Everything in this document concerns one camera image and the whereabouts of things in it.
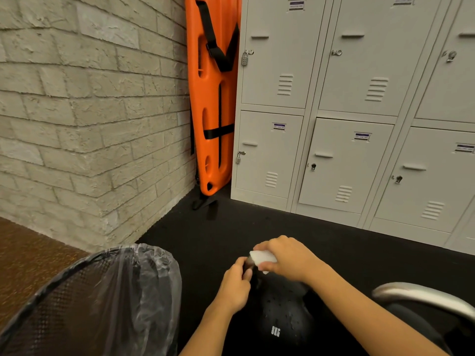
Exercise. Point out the person's left hand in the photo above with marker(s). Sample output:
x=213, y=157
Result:
x=232, y=287

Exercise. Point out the person's right hand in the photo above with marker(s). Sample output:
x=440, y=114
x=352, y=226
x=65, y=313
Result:
x=297, y=259

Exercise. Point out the person's right thumb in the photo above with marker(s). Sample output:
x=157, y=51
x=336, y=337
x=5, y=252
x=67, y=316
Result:
x=272, y=267

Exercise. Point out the person's left thumb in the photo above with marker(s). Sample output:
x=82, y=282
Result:
x=248, y=274

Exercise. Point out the white sponge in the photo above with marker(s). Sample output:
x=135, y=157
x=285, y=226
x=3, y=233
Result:
x=261, y=256

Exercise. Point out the black kettlebell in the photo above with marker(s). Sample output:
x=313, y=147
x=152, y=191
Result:
x=285, y=315

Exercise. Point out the person's right forearm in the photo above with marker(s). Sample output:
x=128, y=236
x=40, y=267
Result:
x=371, y=318

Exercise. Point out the person's left forearm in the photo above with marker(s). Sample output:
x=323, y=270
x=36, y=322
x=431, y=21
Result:
x=207, y=333

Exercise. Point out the clear plastic bin liner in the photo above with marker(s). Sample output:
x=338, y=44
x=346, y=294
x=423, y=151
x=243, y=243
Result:
x=148, y=300

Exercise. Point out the small silver padlock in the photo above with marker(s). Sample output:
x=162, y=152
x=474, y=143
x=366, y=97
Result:
x=238, y=158

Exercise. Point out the grey metal locker cabinet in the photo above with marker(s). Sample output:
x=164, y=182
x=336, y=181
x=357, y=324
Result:
x=352, y=163

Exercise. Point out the white locker label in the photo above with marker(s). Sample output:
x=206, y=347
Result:
x=296, y=5
x=279, y=126
x=464, y=148
x=362, y=136
x=403, y=0

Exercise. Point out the silver chair armrest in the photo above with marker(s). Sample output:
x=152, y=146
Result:
x=419, y=294

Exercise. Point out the black chair seat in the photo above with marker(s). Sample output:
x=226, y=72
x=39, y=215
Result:
x=426, y=329

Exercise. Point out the orange plastic spine board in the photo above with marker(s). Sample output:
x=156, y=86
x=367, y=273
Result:
x=213, y=100

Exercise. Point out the black mesh waste bin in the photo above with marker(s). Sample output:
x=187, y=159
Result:
x=55, y=311

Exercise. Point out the large silver padlock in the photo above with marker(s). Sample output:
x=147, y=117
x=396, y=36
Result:
x=244, y=59

